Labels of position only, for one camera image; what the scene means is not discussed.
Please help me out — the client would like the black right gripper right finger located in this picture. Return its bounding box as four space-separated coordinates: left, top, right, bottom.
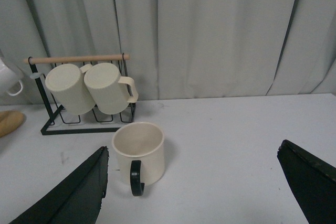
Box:
277 140 335 223

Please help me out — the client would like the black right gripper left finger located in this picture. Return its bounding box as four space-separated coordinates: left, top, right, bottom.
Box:
11 146 109 223

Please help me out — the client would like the cream mug with black handle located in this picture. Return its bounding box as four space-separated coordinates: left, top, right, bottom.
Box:
112 122 165 197

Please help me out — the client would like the light wooden board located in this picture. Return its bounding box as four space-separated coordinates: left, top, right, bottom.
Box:
1 110 25 137

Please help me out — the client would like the right cream ribbed mug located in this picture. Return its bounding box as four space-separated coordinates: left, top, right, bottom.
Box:
84 62 139 115

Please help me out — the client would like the cream ribbed mug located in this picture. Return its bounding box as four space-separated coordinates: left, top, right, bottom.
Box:
45 63 96 115
84 62 139 115

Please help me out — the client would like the left cream ribbed mug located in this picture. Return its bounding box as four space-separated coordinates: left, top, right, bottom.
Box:
45 63 96 115

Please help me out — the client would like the white ceramic pitcher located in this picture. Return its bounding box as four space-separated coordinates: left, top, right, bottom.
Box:
1 57 24 96

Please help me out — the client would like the grey curtain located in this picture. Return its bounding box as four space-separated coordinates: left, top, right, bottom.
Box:
1 0 335 105

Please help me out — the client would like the black wire mug rack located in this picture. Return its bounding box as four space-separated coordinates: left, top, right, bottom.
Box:
24 54 139 135

